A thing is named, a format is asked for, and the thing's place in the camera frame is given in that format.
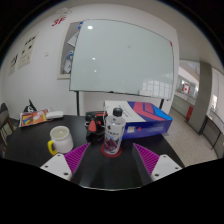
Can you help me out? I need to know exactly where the colourful book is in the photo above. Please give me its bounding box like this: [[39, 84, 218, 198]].
[[19, 109, 48, 127]]

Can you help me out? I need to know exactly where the white wall poster right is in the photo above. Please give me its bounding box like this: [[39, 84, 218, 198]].
[[18, 33, 38, 68]]

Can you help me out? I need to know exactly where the large whiteboard on stand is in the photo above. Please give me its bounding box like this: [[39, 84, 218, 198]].
[[70, 19, 175, 115]]

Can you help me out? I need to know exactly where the round red coaster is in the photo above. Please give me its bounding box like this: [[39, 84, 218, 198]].
[[101, 144, 122, 158]]

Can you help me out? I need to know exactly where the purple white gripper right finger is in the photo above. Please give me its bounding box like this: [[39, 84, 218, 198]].
[[133, 143, 181, 182]]

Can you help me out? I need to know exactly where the red 3F wall sign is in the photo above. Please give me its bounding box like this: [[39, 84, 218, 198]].
[[51, 16, 66, 27]]

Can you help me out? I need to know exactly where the black bag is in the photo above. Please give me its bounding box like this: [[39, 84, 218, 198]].
[[23, 99, 37, 113]]

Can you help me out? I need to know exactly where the white wall poster left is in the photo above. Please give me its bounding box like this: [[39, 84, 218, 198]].
[[9, 54, 18, 75]]

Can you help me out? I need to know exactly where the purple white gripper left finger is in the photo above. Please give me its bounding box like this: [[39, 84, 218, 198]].
[[41, 143, 90, 181]]

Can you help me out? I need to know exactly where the white remote-like box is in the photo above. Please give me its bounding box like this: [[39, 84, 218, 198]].
[[46, 111, 64, 120]]

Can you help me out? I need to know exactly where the white wall poster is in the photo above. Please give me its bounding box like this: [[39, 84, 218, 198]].
[[9, 54, 18, 75], [18, 33, 38, 68]]

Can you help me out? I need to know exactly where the black red tool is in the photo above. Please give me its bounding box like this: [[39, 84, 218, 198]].
[[85, 111, 108, 142]]

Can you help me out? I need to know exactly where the white mug yellow handle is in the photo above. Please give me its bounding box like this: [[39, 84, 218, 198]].
[[47, 126, 74, 155]]

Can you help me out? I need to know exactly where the grey notice board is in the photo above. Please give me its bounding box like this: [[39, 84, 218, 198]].
[[57, 21, 83, 79]]

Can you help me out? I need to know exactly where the clear plastic water bottle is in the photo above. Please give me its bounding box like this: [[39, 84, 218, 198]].
[[104, 108, 126, 155]]

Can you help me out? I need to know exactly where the blue white cardboard box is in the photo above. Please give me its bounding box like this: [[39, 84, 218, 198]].
[[104, 100, 173, 139]]

